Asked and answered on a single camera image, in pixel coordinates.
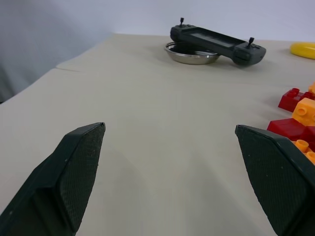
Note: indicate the dark grey handheld remote controller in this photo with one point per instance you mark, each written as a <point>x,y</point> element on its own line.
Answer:
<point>216,44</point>

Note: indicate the red building block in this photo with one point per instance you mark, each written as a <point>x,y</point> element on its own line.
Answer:
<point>292,99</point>
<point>290,129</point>

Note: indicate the yellow plastic bowl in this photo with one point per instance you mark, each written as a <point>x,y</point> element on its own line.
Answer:
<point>304,50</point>

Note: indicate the round stainless steel dish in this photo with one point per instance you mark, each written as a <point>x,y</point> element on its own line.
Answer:
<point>189,55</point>

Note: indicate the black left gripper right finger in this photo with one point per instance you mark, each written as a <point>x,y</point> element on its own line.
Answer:
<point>278,177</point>

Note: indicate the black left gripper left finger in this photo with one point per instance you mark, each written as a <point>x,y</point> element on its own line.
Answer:
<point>56,177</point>

